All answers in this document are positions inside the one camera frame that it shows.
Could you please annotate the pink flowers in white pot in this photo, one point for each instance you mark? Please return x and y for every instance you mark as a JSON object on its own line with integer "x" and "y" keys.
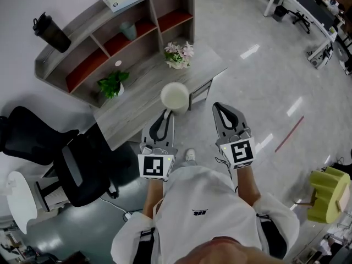
{"x": 178, "y": 54}

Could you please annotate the grey wooden desk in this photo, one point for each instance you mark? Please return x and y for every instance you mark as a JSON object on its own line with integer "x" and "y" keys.
{"x": 143, "y": 103}

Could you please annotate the white power adapter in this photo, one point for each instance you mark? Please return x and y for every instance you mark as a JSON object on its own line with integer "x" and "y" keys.
{"x": 127, "y": 216}

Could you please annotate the grey-green cup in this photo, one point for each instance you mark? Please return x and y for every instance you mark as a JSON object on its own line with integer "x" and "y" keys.
{"x": 129, "y": 31}

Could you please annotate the white round side table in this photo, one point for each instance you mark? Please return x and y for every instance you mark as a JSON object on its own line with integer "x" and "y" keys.
{"x": 20, "y": 199}

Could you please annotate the person's white shoe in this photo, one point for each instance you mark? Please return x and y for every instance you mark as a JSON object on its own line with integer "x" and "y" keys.
{"x": 190, "y": 154}

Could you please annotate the black office chair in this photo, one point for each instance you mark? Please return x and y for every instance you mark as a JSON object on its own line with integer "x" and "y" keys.
{"x": 68, "y": 161}

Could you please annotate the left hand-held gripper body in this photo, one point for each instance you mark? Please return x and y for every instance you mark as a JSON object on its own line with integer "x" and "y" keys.
{"x": 156, "y": 168}

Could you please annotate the long white office desk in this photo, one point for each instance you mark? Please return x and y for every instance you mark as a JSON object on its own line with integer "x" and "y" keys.
{"x": 305, "y": 7}

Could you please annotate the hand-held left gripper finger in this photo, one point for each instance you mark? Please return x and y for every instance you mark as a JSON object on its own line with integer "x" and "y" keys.
{"x": 147, "y": 136}
{"x": 171, "y": 131}

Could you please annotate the grey wooden shelf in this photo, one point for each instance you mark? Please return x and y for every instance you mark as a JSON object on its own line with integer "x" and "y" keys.
{"x": 82, "y": 34}

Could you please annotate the person's left forearm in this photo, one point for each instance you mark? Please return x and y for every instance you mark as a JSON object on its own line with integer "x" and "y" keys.
{"x": 154, "y": 197}

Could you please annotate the green stool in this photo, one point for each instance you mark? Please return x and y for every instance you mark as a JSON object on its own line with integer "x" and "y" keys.
{"x": 325, "y": 194}

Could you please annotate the red floor tape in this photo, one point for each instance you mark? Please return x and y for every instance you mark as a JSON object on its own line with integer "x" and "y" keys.
{"x": 290, "y": 133}

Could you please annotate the black waste bin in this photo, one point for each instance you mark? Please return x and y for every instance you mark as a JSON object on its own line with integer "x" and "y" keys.
{"x": 280, "y": 12}

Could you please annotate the black swivel chair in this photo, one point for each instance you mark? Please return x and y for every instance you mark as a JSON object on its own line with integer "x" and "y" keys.
{"x": 301, "y": 18}

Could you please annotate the person's right forearm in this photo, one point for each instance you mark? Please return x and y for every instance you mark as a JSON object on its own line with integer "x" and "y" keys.
{"x": 247, "y": 184}

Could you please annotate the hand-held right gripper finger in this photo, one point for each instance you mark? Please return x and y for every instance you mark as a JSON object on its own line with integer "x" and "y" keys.
{"x": 220, "y": 126}
{"x": 240, "y": 121}

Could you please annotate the person's white shirt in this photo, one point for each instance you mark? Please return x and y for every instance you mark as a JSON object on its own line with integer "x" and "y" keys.
{"x": 203, "y": 202}

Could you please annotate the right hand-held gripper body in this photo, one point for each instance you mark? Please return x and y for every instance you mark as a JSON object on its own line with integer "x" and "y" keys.
{"x": 240, "y": 153}

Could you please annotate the small white round disc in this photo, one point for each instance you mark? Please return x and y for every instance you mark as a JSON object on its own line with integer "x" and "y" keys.
{"x": 118, "y": 63}

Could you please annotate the green plant in white pot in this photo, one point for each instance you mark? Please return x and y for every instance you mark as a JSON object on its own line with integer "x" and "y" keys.
{"x": 112, "y": 84}

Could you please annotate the black tumbler bottle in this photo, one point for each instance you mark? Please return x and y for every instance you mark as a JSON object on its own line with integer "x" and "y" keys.
{"x": 52, "y": 33}

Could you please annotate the white cup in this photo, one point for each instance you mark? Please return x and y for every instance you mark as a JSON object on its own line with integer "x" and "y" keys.
{"x": 174, "y": 96}

